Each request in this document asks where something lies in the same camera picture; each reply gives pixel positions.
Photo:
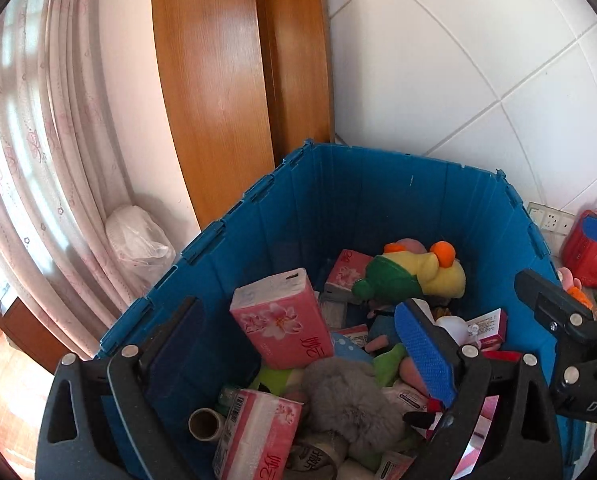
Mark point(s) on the wooden door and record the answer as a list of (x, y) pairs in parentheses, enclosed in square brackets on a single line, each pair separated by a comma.
[(218, 70)]

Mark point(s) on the white plastic bag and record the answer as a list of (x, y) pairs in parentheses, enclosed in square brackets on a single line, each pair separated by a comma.
[(138, 240)]

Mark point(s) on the wooden cabinet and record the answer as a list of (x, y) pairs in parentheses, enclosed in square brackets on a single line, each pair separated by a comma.
[(8, 375)]

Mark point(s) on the blue plastic storage crate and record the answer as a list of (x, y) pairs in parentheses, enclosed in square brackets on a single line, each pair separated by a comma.
[(288, 210)]

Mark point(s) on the pink floral curtain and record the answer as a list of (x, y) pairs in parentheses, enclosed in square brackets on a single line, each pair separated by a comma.
[(43, 160)]

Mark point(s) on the light blue dotted item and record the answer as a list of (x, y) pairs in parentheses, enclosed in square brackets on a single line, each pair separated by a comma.
[(351, 350)]

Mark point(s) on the small red white box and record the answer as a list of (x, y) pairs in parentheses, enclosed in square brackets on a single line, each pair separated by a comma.
[(488, 330)]

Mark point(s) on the pink plush toy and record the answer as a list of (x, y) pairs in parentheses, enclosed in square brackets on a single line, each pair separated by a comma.
[(573, 285)]

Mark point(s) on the blue pig plush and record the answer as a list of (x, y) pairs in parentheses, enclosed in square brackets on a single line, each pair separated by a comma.
[(384, 327)]

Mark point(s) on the yellow green plush toy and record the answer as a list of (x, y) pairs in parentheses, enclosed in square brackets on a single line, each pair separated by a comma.
[(418, 270)]

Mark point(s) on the red toy case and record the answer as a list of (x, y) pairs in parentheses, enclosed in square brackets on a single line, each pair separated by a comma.
[(588, 260)]

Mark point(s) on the white wall socket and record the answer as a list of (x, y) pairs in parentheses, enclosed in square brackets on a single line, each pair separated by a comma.
[(551, 219)]

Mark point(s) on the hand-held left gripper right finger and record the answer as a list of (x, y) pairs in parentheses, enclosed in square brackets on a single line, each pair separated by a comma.
[(424, 357)]

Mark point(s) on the white paper roll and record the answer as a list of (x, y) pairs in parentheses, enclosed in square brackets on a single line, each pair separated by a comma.
[(356, 471)]

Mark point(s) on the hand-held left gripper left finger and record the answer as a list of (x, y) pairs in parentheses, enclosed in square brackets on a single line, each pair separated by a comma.
[(173, 355)]

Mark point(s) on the white toy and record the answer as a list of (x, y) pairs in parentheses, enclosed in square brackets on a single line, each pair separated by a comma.
[(453, 330)]

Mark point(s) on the beige tape roll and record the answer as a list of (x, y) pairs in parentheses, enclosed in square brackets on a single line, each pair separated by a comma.
[(206, 424)]

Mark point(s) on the grey fluffy plush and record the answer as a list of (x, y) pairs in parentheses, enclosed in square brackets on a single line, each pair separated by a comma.
[(353, 405)]

